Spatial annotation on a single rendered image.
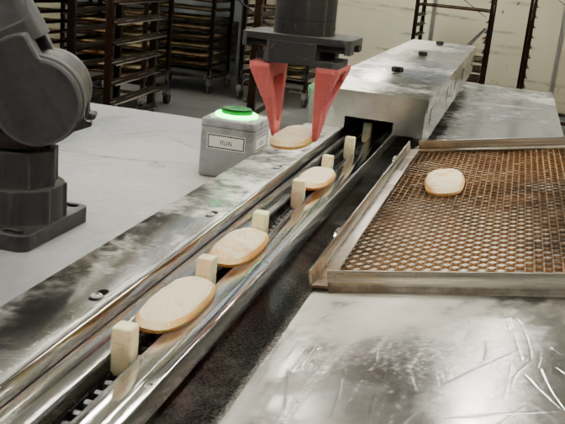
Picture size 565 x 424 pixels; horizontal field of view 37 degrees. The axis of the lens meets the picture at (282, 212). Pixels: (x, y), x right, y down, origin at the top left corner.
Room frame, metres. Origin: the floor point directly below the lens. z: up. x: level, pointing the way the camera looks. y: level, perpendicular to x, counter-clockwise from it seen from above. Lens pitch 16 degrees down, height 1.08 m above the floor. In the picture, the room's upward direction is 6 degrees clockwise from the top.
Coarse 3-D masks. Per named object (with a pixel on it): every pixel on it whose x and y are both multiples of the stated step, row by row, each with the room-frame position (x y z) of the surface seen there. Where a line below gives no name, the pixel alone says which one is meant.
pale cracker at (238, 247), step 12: (252, 228) 0.73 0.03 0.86; (228, 240) 0.68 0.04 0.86; (240, 240) 0.68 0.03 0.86; (252, 240) 0.69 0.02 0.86; (264, 240) 0.70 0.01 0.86; (216, 252) 0.65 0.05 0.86; (228, 252) 0.65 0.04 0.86; (240, 252) 0.66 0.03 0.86; (252, 252) 0.66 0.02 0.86; (228, 264) 0.64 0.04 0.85; (240, 264) 0.65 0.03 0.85
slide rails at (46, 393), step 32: (352, 128) 1.33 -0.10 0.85; (384, 128) 1.36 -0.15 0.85; (320, 160) 1.07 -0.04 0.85; (352, 160) 1.09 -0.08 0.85; (288, 192) 0.89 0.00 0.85; (320, 192) 0.91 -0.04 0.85; (288, 224) 0.78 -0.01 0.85; (256, 256) 0.67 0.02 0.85; (160, 288) 0.58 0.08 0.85; (224, 288) 0.59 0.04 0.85; (128, 320) 0.52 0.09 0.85; (96, 352) 0.47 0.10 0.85; (160, 352) 0.48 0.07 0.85; (32, 384) 0.42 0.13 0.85; (64, 384) 0.43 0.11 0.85; (128, 384) 0.43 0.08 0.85; (0, 416) 0.39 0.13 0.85; (32, 416) 0.39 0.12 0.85; (96, 416) 0.40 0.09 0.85
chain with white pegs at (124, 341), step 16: (480, 32) 4.75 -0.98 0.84; (368, 128) 1.28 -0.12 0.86; (352, 144) 1.14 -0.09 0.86; (304, 192) 0.88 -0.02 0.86; (288, 208) 0.86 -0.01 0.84; (256, 224) 0.73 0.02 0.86; (272, 224) 0.80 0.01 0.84; (208, 256) 0.61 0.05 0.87; (208, 272) 0.60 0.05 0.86; (224, 272) 0.66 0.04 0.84; (112, 336) 0.46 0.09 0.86; (128, 336) 0.46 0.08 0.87; (160, 336) 0.53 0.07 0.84; (112, 352) 0.46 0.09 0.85; (128, 352) 0.46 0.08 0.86; (112, 368) 0.46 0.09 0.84; (96, 384) 0.45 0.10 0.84; (80, 400) 0.43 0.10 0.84; (64, 416) 0.41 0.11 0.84
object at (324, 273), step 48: (432, 144) 0.99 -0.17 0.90; (480, 144) 0.98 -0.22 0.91; (528, 144) 0.96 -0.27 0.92; (384, 192) 0.77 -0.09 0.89; (480, 192) 0.76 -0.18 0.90; (528, 192) 0.74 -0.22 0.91; (336, 240) 0.59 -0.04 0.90; (384, 240) 0.62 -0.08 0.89; (432, 240) 0.61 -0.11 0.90; (480, 240) 0.60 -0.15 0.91; (528, 240) 0.59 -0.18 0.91; (336, 288) 0.51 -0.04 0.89; (384, 288) 0.50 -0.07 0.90; (432, 288) 0.49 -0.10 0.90; (480, 288) 0.49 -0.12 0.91; (528, 288) 0.48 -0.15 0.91
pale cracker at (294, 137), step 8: (288, 128) 0.82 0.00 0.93; (296, 128) 0.82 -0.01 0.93; (304, 128) 0.83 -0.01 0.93; (272, 136) 0.79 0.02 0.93; (280, 136) 0.78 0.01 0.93; (288, 136) 0.78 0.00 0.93; (296, 136) 0.78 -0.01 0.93; (304, 136) 0.79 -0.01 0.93; (272, 144) 0.77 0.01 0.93; (280, 144) 0.76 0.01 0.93; (288, 144) 0.77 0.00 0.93; (296, 144) 0.77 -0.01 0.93; (304, 144) 0.78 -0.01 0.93
